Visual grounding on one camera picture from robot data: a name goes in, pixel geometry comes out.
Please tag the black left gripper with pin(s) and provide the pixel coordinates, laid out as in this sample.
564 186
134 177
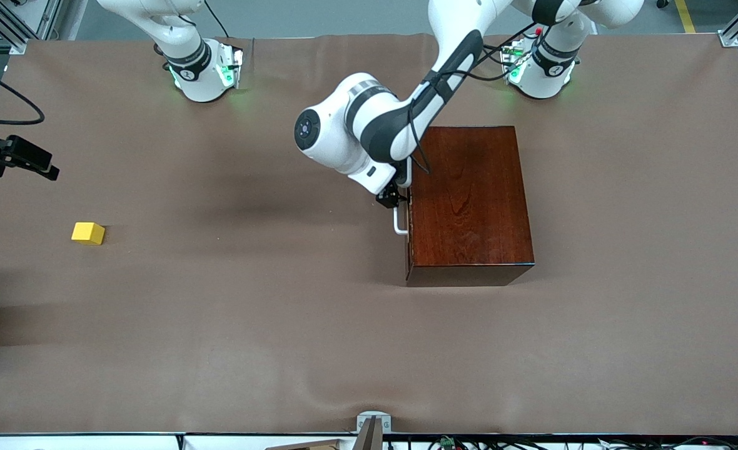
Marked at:
391 195

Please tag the yellow cube block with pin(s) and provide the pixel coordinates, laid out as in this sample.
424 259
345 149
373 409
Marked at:
87 232

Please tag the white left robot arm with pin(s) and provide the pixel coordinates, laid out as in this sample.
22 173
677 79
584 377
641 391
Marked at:
338 144

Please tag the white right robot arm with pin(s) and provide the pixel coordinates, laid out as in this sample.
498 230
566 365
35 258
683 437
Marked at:
200 84

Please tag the dark brown wooden cabinet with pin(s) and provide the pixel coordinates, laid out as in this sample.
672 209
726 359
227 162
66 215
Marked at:
475 206

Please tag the brown table cloth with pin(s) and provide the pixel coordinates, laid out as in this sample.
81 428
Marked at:
219 312

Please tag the wooden board piece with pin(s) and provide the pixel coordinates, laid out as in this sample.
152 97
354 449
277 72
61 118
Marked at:
313 445

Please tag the yellow floor tape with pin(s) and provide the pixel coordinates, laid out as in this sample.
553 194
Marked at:
685 15

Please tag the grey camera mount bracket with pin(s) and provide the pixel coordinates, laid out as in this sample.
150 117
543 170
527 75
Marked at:
369 437

